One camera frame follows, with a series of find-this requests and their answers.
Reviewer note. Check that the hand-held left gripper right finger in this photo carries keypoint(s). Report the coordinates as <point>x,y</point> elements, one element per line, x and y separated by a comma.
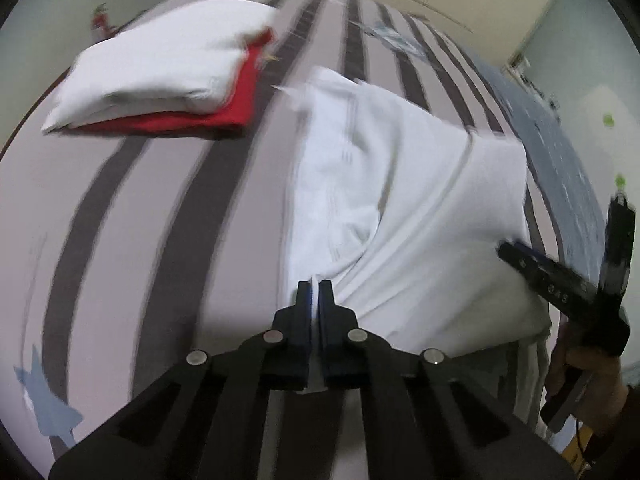
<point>326,310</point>

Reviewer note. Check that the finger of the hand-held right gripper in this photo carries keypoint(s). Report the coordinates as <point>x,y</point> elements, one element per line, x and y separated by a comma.
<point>520,265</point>
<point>532,255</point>

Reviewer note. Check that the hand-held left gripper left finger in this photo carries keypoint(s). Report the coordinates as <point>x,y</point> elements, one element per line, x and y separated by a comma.
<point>305,310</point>

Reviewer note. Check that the white polo shirt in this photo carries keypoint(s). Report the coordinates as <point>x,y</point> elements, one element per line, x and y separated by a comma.
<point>425,210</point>

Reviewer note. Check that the person's right forearm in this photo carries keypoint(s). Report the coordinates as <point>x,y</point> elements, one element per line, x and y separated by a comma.
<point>622,425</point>

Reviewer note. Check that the person's right hand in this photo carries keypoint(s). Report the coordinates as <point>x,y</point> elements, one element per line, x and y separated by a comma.
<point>597,375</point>

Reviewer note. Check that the cluttered white desk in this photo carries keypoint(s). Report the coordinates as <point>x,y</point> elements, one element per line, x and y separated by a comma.
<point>530,80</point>

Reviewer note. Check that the striped grey blue bed cover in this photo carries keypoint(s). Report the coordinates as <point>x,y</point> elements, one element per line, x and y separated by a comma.
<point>125,210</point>

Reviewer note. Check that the folded red garment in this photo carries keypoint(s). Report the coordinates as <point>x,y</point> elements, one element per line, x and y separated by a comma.
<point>210,122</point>

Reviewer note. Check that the folded cream white garment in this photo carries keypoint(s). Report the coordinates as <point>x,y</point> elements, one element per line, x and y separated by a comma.
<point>165,55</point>

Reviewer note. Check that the red fire extinguisher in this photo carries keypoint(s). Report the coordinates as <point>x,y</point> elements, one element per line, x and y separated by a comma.
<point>101,20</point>

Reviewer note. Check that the green wall sticker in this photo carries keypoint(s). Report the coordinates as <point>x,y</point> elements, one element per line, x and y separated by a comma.
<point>608,120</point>

